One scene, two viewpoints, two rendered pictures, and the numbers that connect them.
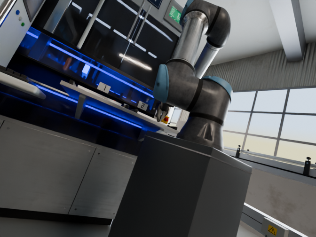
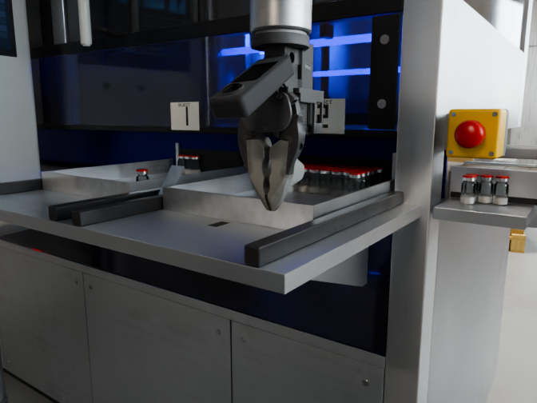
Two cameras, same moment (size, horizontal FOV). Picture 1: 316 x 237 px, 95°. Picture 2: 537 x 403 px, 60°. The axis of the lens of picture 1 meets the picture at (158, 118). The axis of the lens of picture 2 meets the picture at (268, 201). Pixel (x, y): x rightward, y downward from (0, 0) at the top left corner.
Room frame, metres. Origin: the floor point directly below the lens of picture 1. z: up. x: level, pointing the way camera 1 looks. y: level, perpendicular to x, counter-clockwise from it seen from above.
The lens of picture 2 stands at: (0.71, -0.50, 1.02)
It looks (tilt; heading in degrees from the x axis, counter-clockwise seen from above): 10 degrees down; 59
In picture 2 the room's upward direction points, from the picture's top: straight up
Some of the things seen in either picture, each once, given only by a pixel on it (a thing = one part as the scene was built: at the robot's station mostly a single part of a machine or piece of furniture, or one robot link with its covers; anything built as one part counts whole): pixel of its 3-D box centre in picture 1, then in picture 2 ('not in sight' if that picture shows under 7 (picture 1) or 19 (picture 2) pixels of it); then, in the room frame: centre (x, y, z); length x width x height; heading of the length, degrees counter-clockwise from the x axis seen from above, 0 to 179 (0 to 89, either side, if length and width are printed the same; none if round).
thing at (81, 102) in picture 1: (79, 108); not in sight; (0.90, 0.48, 0.79); 0.34 x 0.03 x 0.13; 24
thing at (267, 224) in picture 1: (274, 230); not in sight; (0.97, -0.93, 0.50); 0.12 x 0.05 x 0.09; 24
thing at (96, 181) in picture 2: (98, 100); (155, 176); (1.01, 0.44, 0.90); 0.34 x 0.26 x 0.04; 24
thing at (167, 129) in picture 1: (121, 113); (191, 203); (1.01, 0.25, 0.87); 0.70 x 0.48 x 0.02; 114
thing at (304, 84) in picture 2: (163, 102); (282, 88); (1.04, 0.00, 1.05); 0.09 x 0.08 x 0.12; 24
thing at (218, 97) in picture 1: (209, 100); not in sight; (0.47, -0.14, 0.96); 0.13 x 0.12 x 0.14; 92
